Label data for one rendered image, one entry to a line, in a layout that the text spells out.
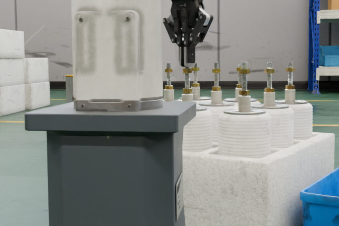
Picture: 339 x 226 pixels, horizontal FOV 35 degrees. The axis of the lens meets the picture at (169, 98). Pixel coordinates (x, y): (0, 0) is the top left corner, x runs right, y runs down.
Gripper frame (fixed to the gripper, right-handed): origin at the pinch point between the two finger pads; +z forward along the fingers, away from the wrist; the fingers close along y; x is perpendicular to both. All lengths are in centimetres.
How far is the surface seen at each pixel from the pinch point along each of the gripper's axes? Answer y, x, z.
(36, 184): -61, -6, 36
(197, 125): 4.6, -1.1, 12.6
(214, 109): -1.0, 8.0, 10.6
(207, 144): 4.8, 1.1, 16.3
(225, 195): 13.9, -2.6, 23.6
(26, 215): -34, -19, 36
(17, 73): -270, 69, 10
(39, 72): -292, 94, 10
